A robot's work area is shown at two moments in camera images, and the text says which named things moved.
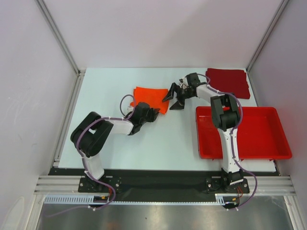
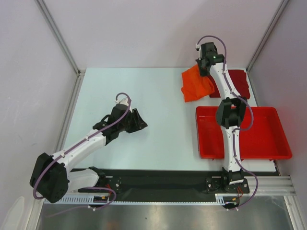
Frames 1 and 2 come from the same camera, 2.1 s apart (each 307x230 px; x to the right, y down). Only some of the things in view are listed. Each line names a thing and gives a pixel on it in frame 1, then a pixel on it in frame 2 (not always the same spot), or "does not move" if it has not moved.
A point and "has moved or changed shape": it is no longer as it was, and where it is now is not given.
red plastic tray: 262,135 does not move
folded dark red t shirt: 232,81 does not move
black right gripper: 180,93 → 202,64
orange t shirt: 154,97 has moved or changed shape
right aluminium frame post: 284,4 does not move
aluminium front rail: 275,185 does not move
